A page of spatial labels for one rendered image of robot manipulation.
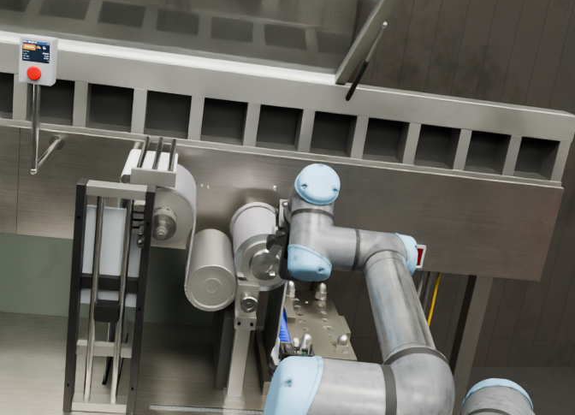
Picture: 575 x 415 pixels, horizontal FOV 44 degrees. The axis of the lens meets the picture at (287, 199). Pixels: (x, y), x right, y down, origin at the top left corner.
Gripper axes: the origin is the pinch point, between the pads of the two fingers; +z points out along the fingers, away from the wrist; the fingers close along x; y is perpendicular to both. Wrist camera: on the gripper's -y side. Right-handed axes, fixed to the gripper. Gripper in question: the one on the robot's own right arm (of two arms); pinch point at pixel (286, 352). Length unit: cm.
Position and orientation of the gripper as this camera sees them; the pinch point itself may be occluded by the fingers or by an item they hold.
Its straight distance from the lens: 168.6
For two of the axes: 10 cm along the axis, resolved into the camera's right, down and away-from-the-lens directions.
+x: -9.8, -1.0, -1.5
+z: -1.2, -3.0, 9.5
